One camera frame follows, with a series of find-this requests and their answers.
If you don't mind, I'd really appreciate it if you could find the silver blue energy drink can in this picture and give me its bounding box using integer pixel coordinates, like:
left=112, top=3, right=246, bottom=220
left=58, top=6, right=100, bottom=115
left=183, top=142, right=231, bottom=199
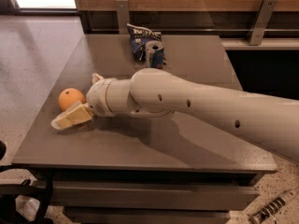
left=146, top=40, right=164, bottom=69

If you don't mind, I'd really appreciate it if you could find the left metal wall bracket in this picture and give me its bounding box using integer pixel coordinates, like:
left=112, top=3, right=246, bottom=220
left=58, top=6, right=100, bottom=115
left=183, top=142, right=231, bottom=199
left=116, top=0, right=130, bottom=35

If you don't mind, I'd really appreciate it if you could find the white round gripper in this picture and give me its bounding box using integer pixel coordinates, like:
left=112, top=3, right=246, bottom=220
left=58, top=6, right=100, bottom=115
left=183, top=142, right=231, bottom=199
left=51, top=73, right=132, bottom=130

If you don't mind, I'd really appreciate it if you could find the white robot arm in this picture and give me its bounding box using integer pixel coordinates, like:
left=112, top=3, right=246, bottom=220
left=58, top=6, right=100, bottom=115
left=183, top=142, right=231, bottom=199
left=51, top=68, right=299, bottom=162

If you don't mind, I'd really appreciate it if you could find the blue snack bag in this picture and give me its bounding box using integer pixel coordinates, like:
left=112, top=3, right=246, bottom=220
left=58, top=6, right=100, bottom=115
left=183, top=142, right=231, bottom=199
left=127, top=23, right=163, bottom=62

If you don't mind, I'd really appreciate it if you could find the grey table frame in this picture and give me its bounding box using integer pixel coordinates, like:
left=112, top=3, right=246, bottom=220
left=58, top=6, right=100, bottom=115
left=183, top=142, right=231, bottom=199
left=31, top=169, right=264, bottom=224

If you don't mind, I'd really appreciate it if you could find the right metal wall bracket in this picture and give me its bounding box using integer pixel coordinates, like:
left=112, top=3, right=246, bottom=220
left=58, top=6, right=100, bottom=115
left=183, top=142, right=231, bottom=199
left=248, top=0, right=278, bottom=46

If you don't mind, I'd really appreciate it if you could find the grey side shelf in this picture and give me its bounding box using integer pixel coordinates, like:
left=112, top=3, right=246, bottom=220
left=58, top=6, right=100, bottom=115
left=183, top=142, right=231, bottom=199
left=221, top=38, right=299, bottom=50

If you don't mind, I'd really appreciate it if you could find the grey striped tool on floor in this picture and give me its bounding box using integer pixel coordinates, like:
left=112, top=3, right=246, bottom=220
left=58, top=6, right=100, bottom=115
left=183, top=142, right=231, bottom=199
left=249, top=189, right=298, bottom=224

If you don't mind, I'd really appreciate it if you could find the metal wall bracket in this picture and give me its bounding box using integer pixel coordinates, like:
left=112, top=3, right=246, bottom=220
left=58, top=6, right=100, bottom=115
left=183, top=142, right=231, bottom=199
left=248, top=0, right=278, bottom=46
left=116, top=0, right=130, bottom=35

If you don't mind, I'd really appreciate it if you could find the orange fruit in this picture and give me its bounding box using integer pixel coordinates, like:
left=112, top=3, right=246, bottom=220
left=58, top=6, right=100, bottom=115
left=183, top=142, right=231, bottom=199
left=58, top=88, right=86, bottom=111

